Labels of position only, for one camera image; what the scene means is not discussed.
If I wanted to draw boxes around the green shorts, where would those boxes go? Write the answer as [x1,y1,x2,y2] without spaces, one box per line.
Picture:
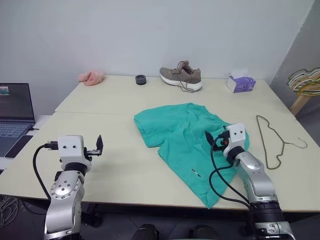
[133,101,251,210]

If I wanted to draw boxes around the taupe sneaker with white sole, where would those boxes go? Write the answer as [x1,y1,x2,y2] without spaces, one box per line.
[159,59,204,94]

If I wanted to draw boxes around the grey cable bundle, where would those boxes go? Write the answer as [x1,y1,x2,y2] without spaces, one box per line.
[0,194,20,229]

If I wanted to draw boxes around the wooden clothes rack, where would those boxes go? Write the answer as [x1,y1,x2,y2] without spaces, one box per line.
[289,94,314,117]

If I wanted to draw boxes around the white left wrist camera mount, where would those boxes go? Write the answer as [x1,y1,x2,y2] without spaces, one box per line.
[57,135,89,164]

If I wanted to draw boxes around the dark rounded shape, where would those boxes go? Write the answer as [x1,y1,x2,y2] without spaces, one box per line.
[130,223,161,240]

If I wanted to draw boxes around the grey laptop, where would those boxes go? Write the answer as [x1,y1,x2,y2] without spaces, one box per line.
[0,82,36,159]

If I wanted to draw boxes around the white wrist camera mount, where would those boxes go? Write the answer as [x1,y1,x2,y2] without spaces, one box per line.
[225,122,250,151]
[57,135,89,164]

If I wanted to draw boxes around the black round holder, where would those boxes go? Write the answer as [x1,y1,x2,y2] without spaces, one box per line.
[135,74,148,87]

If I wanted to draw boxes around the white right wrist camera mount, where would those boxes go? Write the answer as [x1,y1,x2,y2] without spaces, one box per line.
[225,122,250,151]

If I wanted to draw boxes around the purple and white tissue box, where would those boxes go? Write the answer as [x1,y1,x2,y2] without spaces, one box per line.
[225,68,257,94]

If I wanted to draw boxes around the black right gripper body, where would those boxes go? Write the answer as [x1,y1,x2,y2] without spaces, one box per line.
[212,130,230,152]

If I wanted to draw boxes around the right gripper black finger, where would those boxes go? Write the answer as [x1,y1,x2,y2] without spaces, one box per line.
[204,130,217,147]

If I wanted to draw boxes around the olive wire hanger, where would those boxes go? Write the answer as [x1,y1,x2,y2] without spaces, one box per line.
[255,114,309,171]

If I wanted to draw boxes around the pink fluffy cloth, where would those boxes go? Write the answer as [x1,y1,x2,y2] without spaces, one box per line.
[77,69,106,87]

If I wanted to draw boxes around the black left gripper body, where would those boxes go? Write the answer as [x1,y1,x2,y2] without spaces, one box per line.
[84,147,101,158]

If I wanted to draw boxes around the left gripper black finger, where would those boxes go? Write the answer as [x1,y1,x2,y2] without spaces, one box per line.
[96,134,104,157]

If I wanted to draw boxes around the white side table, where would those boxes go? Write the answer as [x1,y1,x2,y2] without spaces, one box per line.
[0,114,56,176]

